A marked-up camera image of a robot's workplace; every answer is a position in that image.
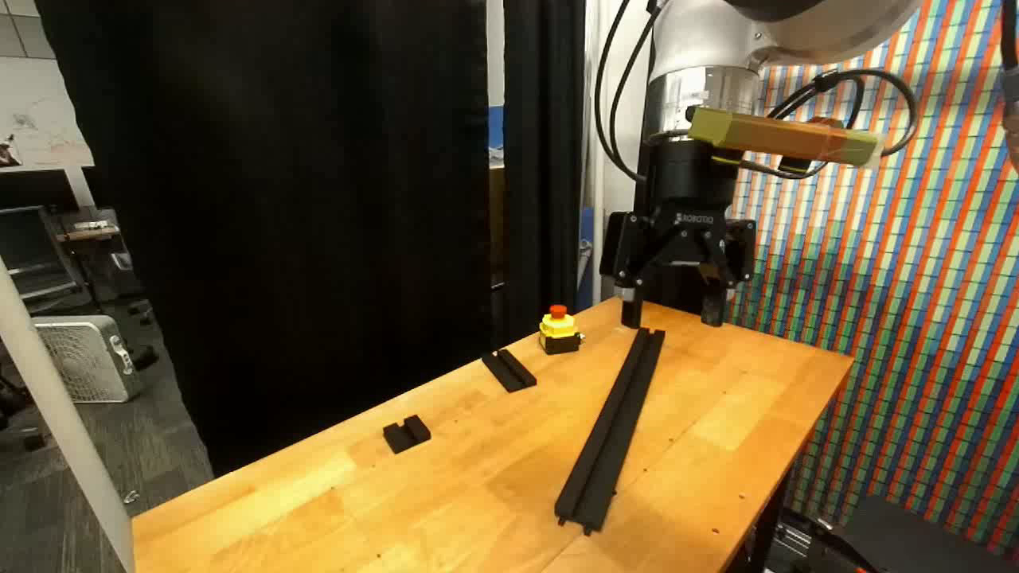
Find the orange-green wrist camera bar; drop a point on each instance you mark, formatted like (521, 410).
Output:
(784, 136)

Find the white board panel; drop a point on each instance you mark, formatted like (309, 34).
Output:
(44, 117)

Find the black case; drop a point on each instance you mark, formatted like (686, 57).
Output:
(926, 542)

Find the black box with white label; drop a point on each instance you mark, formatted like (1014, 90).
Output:
(797, 547)

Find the blue poster strip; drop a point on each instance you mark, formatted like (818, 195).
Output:
(495, 132)

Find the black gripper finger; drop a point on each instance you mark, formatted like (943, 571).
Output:
(734, 259)
(624, 257)

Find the white door frame post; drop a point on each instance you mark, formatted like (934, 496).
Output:
(631, 107)

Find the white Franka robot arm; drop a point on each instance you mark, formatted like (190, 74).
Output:
(702, 42)

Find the yellow emergency stop button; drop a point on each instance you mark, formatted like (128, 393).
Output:
(559, 335)

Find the grey computer case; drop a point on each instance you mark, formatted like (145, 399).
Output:
(92, 362)

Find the multicolour woven backdrop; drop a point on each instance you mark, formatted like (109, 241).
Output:
(911, 319)

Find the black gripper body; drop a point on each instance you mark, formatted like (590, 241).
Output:
(689, 180)

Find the small black notched block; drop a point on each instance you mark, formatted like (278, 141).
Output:
(405, 433)

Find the wide black curtain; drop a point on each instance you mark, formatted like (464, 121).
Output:
(296, 211)

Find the narrow black curtain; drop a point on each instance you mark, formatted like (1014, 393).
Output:
(544, 159)

